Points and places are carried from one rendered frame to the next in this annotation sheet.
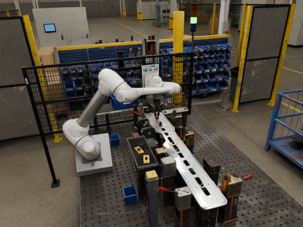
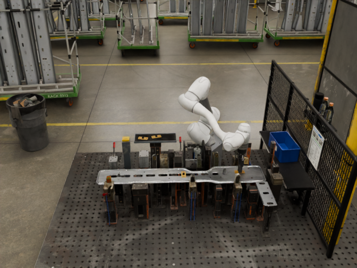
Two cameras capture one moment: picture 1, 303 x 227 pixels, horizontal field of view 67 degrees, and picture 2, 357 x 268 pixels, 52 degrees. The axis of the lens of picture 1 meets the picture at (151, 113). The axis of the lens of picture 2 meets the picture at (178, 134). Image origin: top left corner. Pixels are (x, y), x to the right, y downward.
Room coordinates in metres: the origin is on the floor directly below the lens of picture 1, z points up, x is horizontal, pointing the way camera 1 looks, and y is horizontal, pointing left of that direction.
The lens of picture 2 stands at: (2.14, -2.56, 2.80)
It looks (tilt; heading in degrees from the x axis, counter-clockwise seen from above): 30 degrees down; 102
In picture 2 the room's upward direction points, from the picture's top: 1 degrees clockwise
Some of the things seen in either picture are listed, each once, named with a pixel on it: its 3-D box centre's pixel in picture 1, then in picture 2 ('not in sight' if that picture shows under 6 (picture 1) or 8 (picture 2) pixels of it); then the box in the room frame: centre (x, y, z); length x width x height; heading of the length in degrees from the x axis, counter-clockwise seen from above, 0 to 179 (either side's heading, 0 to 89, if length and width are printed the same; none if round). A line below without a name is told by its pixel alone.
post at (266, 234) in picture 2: (184, 120); (267, 218); (2.37, -0.38, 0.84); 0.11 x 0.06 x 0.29; 106
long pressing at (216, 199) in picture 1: (175, 145); (181, 175); (1.65, -0.19, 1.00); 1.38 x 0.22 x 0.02; 16
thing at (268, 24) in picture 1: (261, 61); not in sight; (4.44, -2.18, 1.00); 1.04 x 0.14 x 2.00; 105
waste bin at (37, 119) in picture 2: not in sight; (30, 123); (-0.83, 1.35, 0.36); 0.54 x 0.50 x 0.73; 105
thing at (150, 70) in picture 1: (150, 76); (316, 147); (2.68, 0.00, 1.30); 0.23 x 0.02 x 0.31; 106
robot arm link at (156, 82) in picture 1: (157, 84); (243, 133); (2.11, -0.07, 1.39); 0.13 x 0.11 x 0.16; 64
